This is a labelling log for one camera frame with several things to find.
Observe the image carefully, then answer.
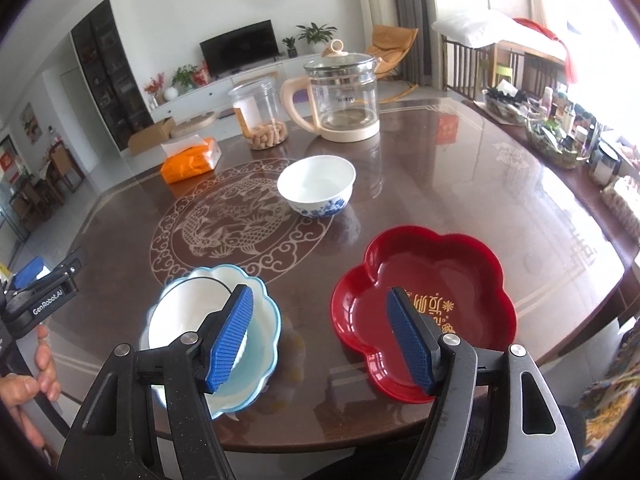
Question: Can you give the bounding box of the wooden dining chair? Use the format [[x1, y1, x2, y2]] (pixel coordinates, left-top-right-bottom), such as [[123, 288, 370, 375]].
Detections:
[[47, 140, 85, 194], [10, 175, 54, 234]]

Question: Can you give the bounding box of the plain white bowl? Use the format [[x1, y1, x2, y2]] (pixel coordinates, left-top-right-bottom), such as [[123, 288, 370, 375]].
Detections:
[[147, 266, 251, 367]]

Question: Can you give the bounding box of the white container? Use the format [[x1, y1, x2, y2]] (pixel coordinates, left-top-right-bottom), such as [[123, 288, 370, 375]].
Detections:
[[588, 140, 622, 187]]

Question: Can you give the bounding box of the black flat television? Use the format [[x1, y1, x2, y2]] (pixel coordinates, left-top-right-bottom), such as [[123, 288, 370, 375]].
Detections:
[[199, 20, 280, 75]]

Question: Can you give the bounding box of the red flower arrangement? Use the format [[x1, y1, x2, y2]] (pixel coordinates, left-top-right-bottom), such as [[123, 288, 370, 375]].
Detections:
[[144, 73, 167, 110]]

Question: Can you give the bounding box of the white bowl with blue pattern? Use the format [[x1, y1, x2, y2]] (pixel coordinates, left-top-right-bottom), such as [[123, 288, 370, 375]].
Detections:
[[277, 155, 357, 219]]

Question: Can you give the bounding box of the dark basket with small things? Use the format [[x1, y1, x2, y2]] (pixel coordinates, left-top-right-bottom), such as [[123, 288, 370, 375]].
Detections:
[[482, 82, 534, 124]]

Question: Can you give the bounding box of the orange tissue pack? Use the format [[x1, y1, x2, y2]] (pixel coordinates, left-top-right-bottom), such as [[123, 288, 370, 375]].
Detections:
[[160, 136, 223, 185]]

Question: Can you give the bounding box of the cardboard box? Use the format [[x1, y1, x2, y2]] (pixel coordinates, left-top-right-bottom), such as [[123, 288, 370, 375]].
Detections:
[[127, 117, 177, 157]]

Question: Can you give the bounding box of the beige curtain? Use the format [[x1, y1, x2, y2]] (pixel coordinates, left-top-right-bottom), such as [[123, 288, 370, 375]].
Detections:
[[353, 0, 397, 52]]

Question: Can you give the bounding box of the patterned fringed rug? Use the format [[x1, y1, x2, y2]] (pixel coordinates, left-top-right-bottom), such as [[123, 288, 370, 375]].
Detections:
[[575, 340, 640, 462]]

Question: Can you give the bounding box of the light blue scalloped plate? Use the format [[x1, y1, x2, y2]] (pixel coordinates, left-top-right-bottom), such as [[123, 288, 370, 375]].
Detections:
[[139, 263, 282, 420]]

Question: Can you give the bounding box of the bushy green potted plant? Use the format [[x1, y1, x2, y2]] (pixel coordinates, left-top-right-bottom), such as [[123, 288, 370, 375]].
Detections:
[[171, 64, 200, 93]]

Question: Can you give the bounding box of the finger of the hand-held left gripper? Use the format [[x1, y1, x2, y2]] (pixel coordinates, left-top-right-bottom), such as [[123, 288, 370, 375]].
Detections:
[[12, 257, 51, 291], [47, 246, 90, 287]]

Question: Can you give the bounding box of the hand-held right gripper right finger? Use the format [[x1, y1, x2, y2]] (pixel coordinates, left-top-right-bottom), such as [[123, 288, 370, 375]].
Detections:
[[386, 287, 581, 480]]

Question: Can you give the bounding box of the white television cabinet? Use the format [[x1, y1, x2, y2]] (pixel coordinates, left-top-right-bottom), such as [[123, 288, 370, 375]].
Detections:
[[150, 51, 342, 129]]

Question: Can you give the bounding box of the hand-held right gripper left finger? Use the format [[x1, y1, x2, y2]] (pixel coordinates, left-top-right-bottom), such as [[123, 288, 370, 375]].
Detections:
[[57, 284, 255, 480]]

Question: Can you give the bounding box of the person's left hand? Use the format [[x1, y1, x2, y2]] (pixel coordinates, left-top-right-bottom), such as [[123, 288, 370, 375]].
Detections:
[[0, 325, 62, 456]]

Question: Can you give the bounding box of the large green potted plant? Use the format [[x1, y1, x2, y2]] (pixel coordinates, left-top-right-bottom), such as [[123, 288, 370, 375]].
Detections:
[[296, 22, 338, 54]]

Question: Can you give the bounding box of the wicker basket with bottles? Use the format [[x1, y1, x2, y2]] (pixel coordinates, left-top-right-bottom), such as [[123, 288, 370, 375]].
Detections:
[[525, 104, 602, 170]]

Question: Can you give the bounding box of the round wooden stool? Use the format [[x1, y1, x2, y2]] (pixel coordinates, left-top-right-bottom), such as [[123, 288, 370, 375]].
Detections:
[[170, 112, 217, 139]]

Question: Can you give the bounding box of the dark display cabinet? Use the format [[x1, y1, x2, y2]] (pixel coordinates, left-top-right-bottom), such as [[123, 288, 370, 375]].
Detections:
[[70, 0, 154, 152]]

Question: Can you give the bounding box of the clear jar of peanuts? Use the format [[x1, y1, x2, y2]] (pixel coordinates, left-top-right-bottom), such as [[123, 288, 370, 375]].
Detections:
[[229, 77, 290, 152]]

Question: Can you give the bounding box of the grey curtain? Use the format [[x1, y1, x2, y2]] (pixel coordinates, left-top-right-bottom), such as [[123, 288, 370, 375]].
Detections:
[[390, 0, 442, 92]]

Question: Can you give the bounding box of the wooden crib with white bedding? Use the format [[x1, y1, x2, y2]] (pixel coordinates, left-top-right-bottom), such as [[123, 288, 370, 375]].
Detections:
[[432, 9, 576, 104]]

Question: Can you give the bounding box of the orange lounge chair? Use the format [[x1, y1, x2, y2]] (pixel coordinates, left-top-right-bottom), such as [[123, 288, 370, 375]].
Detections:
[[364, 25, 420, 82]]

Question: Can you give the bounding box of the woven beige packet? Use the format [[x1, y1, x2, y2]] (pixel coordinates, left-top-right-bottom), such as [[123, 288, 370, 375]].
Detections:
[[602, 175, 640, 244]]

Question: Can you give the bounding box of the red flower-shaped plate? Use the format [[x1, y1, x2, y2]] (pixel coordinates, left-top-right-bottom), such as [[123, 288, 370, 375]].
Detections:
[[331, 225, 518, 405]]

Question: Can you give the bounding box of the glass kettle with cream handle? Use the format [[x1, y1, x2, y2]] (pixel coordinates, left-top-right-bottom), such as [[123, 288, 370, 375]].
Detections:
[[280, 39, 382, 142]]

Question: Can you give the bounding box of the red cloth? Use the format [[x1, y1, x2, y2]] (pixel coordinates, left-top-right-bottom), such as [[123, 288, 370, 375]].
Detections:
[[515, 17, 579, 84]]

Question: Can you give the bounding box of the framed wall picture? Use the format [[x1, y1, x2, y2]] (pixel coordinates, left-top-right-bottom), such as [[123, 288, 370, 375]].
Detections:
[[20, 102, 44, 145]]

